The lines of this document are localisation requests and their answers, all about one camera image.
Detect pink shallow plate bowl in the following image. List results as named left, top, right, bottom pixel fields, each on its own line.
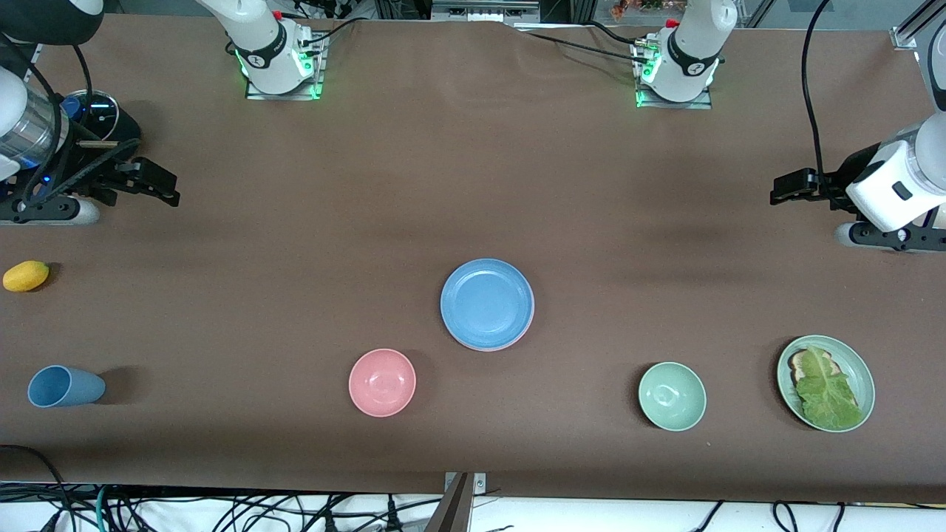
left=449, top=299, right=536, bottom=352

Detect blue shallow plate bowl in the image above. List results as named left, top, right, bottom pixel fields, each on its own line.
left=440, top=258, right=534, bottom=349

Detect glass pot lid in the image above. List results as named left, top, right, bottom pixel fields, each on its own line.
left=59, top=89, right=120, bottom=141

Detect yellow lemon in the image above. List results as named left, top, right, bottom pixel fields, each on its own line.
left=2, top=260, right=50, bottom=293

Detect bread slice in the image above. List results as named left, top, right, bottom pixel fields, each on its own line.
left=788, top=349, right=843, bottom=385

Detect green oval plate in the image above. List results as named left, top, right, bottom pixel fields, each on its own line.
left=776, top=335, right=876, bottom=433

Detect green lettuce leaf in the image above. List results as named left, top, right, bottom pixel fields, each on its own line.
left=794, top=345, right=864, bottom=430

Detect blue plastic cup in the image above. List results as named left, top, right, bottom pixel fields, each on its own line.
left=27, top=365, right=106, bottom=409

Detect green deep bowl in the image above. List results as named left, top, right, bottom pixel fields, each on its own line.
left=638, top=361, right=707, bottom=432

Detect artificial flowers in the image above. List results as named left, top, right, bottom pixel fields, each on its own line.
left=610, top=0, right=692, bottom=21

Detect pink deep bowl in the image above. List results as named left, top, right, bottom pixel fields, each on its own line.
left=348, top=348, right=417, bottom=418

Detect black pot blue handle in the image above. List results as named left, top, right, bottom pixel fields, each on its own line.
left=44, top=89, right=141, bottom=167

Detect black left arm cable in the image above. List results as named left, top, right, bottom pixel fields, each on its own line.
left=802, top=0, right=836, bottom=189

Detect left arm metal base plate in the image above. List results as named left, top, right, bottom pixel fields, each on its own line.
left=632, top=37, right=714, bottom=110

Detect aluminium frame profile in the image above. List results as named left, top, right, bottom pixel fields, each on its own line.
left=891, top=0, right=946, bottom=51

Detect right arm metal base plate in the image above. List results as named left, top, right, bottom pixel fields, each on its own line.
left=244, top=33, right=326, bottom=100

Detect black right base cable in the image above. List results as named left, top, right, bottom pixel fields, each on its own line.
left=299, top=18, right=359, bottom=49

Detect black base cable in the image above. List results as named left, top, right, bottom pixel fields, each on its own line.
left=514, top=21, right=651, bottom=67
left=299, top=18, right=359, bottom=49

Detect black left base cable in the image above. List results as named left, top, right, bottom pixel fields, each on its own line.
left=514, top=21, right=651, bottom=67

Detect thick black floor cable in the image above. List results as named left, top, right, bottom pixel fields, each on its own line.
left=0, top=443, right=82, bottom=532

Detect metal table bracket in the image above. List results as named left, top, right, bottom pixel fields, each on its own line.
left=443, top=471, right=487, bottom=494

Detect brown stand post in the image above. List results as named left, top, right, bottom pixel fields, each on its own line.
left=425, top=473, right=474, bottom=532

